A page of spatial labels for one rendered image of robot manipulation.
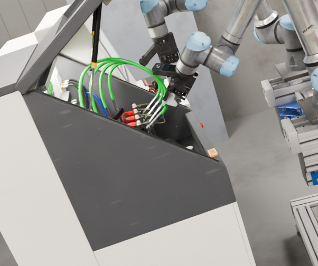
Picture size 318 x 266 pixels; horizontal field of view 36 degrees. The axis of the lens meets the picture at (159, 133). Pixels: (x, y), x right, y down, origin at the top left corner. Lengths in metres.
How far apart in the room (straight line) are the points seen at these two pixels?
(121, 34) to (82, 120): 2.49
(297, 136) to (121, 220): 0.72
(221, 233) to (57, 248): 0.63
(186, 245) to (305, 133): 0.62
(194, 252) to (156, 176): 0.37
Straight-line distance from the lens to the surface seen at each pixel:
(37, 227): 1.91
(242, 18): 1.79
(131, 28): 4.15
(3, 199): 1.87
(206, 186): 1.87
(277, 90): 2.34
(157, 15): 1.96
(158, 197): 1.86
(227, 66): 1.72
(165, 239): 1.95
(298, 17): 1.65
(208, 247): 2.01
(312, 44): 1.67
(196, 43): 1.69
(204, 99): 4.20
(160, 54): 1.99
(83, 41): 2.36
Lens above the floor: 1.82
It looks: 22 degrees down
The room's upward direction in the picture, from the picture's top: 19 degrees counter-clockwise
